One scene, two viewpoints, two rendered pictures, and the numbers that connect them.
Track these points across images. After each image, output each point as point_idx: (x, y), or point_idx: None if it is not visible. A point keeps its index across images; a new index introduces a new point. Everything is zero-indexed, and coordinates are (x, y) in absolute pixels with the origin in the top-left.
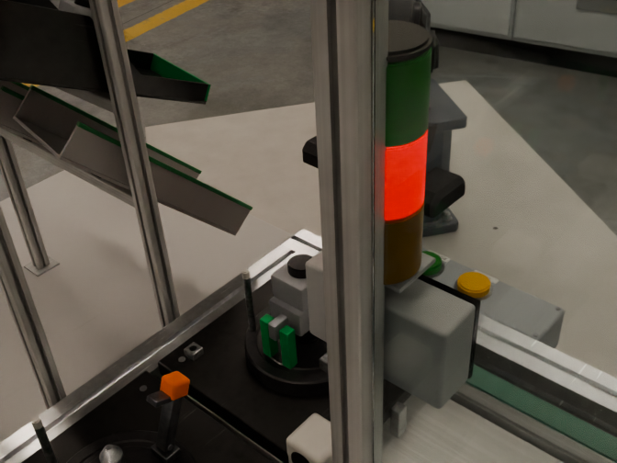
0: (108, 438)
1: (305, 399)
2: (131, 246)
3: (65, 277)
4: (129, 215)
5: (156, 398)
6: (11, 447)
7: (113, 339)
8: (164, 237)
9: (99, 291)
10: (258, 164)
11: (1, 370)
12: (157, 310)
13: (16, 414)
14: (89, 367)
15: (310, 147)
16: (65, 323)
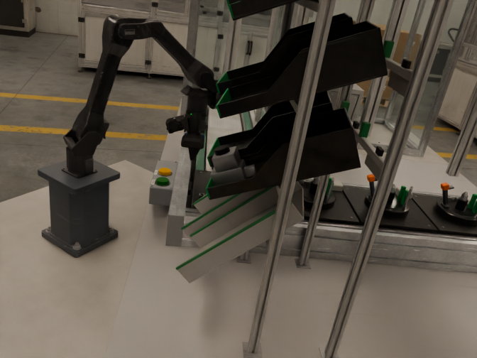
0: (308, 200)
1: None
2: (197, 321)
3: (248, 330)
4: (170, 344)
5: None
6: (332, 227)
7: (257, 283)
8: (177, 312)
9: (240, 308)
10: (55, 316)
11: (311, 305)
12: (228, 280)
13: (315, 284)
14: (276, 280)
15: (202, 140)
16: (269, 305)
